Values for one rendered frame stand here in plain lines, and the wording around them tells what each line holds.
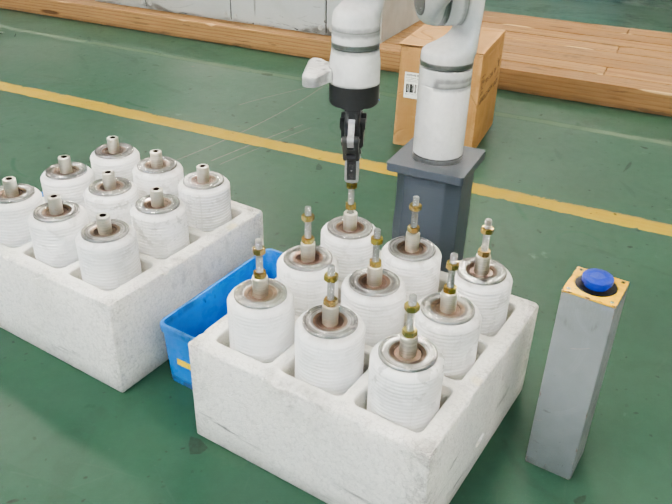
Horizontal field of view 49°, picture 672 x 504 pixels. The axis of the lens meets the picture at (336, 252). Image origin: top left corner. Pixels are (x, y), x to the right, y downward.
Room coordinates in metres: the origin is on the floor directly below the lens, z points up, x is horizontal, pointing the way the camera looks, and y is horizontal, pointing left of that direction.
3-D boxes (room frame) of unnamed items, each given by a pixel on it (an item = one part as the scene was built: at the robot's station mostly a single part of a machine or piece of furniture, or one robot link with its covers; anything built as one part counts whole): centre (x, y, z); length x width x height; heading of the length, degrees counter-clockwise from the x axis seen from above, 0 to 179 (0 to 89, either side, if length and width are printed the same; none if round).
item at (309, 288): (0.96, 0.04, 0.16); 0.10 x 0.10 x 0.18
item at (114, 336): (1.19, 0.41, 0.09); 0.39 x 0.39 x 0.18; 58
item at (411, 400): (0.73, -0.09, 0.16); 0.10 x 0.10 x 0.18
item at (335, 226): (1.06, -0.02, 0.25); 0.08 x 0.08 x 0.01
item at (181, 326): (1.06, 0.17, 0.06); 0.30 x 0.11 x 0.12; 148
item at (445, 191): (1.25, -0.18, 0.15); 0.15 x 0.15 x 0.30; 65
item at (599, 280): (0.80, -0.34, 0.32); 0.04 x 0.04 x 0.02
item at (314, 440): (0.90, -0.06, 0.09); 0.39 x 0.39 x 0.18; 58
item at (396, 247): (1.00, -0.12, 0.25); 0.08 x 0.08 x 0.01
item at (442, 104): (1.25, -0.18, 0.39); 0.09 x 0.09 x 0.17; 65
